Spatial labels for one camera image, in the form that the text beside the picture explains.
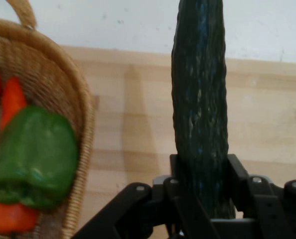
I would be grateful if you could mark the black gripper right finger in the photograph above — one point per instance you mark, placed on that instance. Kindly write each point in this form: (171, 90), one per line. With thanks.
(275, 206)

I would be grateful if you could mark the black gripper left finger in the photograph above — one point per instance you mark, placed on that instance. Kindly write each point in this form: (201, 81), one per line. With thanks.
(138, 206)

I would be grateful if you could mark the red-orange toy pepper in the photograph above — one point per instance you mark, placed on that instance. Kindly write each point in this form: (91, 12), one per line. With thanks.
(12, 99)

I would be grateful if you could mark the dark green toy cucumber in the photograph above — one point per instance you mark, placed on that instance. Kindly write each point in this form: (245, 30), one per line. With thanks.
(200, 99)

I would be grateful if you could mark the large green bell pepper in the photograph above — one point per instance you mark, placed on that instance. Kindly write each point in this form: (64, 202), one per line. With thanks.
(38, 154)

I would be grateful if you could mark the bamboo cutting board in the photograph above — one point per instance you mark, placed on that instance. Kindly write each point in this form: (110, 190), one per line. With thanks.
(262, 112)

